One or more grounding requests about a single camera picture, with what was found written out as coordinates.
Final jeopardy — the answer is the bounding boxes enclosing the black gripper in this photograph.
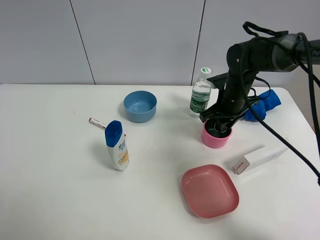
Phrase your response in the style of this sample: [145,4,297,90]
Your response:
[199,70,258,133]

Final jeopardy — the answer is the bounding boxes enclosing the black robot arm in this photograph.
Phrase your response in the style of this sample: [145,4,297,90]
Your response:
[199,33,320,132]

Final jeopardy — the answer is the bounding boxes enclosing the clear water bottle green label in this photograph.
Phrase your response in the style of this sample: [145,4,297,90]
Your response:
[189,67,212,118]

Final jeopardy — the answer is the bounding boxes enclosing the rolled blue towel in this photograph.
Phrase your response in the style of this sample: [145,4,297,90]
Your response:
[252,89,282,120]

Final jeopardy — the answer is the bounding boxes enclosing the white cardboard box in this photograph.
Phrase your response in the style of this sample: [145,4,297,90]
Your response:
[232,142,288,175]

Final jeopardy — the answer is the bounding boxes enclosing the pink square plate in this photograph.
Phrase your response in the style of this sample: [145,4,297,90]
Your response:
[181,164,240,219]

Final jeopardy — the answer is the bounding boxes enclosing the blue plastic bowl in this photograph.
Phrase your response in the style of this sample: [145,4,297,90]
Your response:
[123,90,157,123]

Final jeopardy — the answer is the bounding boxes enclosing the white blue shampoo bottle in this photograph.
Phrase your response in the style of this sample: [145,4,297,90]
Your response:
[104,120,130,171]

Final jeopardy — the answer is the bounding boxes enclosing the red white marker pen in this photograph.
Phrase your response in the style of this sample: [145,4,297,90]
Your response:
[88,117,119,138]

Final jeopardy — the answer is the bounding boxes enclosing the pink saucepan with handle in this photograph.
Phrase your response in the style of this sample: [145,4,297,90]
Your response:
[201,119,233,149]

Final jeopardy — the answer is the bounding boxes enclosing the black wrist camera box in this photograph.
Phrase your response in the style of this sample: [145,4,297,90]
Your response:
[207,73,228,90]

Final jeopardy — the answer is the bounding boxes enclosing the black cable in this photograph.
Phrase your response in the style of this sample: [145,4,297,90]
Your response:
[241,21,320,187]

